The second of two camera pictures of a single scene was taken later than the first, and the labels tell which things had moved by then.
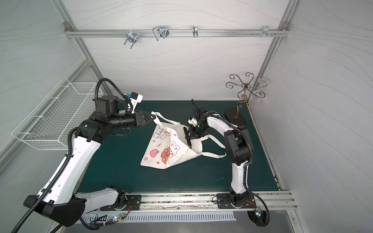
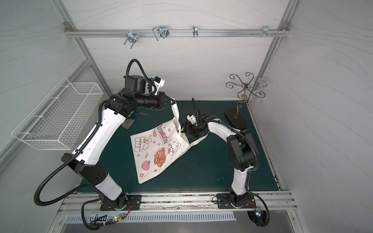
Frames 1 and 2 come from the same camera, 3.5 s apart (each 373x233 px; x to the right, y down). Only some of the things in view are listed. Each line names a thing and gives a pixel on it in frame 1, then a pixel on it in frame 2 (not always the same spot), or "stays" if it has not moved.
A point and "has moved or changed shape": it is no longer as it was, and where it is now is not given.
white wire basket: (59, 113) stays
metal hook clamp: (161, 31) stays
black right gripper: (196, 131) stays
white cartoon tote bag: (169, 145) has moved or changed shape
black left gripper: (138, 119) -> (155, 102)
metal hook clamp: (131, 37) stays
